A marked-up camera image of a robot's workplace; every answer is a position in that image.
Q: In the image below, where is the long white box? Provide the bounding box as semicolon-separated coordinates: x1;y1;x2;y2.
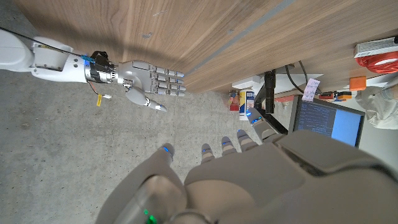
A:
353;36;398;59

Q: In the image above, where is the white cloth garment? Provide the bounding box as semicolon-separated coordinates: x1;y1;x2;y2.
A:
354;76;398;130

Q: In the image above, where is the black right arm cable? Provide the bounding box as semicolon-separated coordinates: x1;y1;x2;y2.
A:
0;26;86;58

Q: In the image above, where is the pink sticky note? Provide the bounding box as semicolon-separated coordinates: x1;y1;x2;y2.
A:
302;78;321;103

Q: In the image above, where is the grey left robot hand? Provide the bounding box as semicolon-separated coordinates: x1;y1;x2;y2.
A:
95;107;398;224

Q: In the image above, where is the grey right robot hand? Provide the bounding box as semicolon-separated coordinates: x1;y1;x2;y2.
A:
116;60;187;113

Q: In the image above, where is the black computer monitor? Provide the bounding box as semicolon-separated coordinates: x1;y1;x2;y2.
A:
289;95;366;149

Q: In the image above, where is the orange cube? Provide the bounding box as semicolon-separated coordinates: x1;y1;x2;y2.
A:
349;75;368;91

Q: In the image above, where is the white wipes canister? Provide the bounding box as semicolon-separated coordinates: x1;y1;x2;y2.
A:
238;89;256;121

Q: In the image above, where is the flat white box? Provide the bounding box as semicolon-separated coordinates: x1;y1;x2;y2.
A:
231;75;265;91

